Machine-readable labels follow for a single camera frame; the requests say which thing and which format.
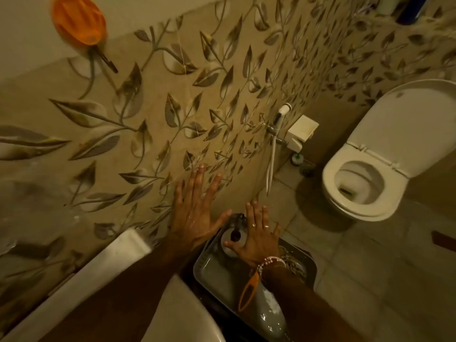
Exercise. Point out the toilet brush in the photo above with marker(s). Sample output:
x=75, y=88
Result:
x=296, y=159

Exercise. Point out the white ceramic sink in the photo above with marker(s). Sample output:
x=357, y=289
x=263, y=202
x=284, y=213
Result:
x=89, y=277

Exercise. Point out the person's left forearm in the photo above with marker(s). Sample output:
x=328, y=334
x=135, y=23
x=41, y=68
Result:
x=117, y=302

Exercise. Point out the grey plastic basket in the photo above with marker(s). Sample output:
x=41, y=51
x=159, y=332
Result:
x=217, y=277

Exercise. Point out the orange plastic wall holder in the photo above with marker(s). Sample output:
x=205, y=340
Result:
x=78, y=21

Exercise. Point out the person's right hand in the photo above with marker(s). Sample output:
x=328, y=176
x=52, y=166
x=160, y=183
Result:
x=258, y=243

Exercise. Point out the checkered cleaning cloth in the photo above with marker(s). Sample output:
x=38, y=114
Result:
x=294, y=263

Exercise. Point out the dark blue bottle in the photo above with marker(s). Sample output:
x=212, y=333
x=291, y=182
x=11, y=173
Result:
x=413, y=8

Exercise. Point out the orange plastic squeegee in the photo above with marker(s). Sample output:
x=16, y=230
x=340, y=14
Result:
x=247, y=292

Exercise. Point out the person's left hand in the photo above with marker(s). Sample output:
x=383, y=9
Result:
x=192, y=217

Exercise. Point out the person's right forearm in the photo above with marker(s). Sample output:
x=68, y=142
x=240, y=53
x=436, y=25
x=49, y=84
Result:
x=306, y=309

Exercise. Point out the white toilet paper box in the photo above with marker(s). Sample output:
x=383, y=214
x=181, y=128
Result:
x=302, y=131

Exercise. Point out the round floor drain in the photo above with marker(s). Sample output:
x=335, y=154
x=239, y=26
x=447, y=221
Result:
x=307, y=170

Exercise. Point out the white spray bottle black trigger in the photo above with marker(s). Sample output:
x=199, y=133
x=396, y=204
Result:
x=229, y=236

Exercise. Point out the white bidet sprayer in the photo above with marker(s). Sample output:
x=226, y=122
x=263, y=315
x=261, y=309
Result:
x=283, y=111

